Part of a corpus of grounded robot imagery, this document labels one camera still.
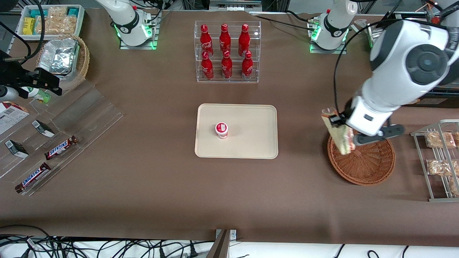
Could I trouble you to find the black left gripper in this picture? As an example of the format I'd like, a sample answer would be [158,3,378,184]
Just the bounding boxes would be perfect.
[329,99,356,127]

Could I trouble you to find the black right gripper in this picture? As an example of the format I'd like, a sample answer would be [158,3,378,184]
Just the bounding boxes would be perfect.
[0,50,62,99]

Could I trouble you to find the triangle sandwich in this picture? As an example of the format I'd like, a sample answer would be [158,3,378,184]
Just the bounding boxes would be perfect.
[321,107,356,155]

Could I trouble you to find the light wicker basket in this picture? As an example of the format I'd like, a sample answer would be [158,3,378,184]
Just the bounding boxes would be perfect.
[36,34,90,92]

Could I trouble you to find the round brown wicker basket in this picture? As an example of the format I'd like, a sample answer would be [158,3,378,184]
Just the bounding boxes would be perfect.
[327,131,396,186]

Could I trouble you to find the beige plastic tray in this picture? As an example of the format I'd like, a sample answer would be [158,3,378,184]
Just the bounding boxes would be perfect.
[195,104,279,159]

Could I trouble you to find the green white small bottle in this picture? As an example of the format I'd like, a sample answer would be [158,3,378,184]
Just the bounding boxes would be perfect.
[22,86,52,104]

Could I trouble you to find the stack of foil trays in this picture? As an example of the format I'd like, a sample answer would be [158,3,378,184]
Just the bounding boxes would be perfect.
[38,38,79,75]

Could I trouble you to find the small black white box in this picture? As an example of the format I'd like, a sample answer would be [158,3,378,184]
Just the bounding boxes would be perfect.
[32,120,55,138]
[5,140,29,158]

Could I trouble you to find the red white printed box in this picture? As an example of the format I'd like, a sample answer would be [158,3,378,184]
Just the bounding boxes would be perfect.
[0,101,30,135]

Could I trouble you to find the clear acrylic stepped display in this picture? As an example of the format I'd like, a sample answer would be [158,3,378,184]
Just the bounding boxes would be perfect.
[0,79,124,197]

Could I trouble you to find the clear rice cracker bag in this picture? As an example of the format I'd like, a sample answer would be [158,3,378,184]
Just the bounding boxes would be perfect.
[60,15,77,34]
[35,16,61,35]
[48,6,68,18]

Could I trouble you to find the brown snickers bar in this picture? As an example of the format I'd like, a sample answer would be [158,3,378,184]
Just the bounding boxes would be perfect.
[44,135,79,161]
[15,162,52,194]

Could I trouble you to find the white plastic snack bin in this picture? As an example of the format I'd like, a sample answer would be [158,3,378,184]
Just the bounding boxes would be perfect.
[16,5,85,40]

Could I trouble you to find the clear plastic wrapper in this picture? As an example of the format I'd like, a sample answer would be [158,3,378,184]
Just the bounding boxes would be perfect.
[352,19,370,35]

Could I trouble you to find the red cola bottle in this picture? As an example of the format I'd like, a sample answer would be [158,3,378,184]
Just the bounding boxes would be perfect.
[238,24,250,57]
[219,24,232,54]
[241,51,254,80]
[221,50,233,79]
[200,24,214,58]
[201,51,214,80]

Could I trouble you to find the black machine with yellow panel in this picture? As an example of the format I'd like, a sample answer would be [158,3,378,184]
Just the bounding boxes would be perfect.
[376,11,459,107]

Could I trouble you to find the clear acrylic bottle rack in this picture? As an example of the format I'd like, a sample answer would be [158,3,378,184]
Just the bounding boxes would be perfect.
[194,20,261,83]

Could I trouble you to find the red white yogurt cup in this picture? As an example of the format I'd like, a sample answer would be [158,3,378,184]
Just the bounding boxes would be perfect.
[215,122,229,139]

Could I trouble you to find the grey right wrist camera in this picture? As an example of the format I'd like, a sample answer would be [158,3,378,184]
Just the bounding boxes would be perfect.
[0,86,19,102]

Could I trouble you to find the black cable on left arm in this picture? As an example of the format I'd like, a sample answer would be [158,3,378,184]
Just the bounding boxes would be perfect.
[333,0,404,119]

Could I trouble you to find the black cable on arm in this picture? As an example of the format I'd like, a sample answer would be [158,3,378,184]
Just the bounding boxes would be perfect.
[0,21,32,58]
[333,0,404,119]
[20,0,47,66]

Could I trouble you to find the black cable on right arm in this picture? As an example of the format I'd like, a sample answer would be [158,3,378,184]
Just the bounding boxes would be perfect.
[0,21,32,58]
[20,0,47,66]

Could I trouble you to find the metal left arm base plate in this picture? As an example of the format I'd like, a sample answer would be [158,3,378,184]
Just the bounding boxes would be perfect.
[309,16,347,54]

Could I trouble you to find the silver wire rack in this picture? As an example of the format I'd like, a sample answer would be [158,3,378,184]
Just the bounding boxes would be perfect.
[411,119,459,202]

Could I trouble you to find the black cable on table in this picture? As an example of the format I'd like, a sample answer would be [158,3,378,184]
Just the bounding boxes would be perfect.
[253,10,318,31]

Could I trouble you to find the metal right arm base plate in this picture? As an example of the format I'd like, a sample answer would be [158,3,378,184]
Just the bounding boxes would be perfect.
[119,10,158,50]

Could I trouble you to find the aluminium frame beam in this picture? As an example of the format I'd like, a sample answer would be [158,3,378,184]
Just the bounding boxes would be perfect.
[208,0,263,12]

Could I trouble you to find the tangled black floor cables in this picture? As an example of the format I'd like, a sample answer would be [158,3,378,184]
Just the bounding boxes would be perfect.
[0,225,201,258]

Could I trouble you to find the aluminium profile bracket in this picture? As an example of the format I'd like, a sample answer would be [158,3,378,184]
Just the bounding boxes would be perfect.
[207,229,237,258]

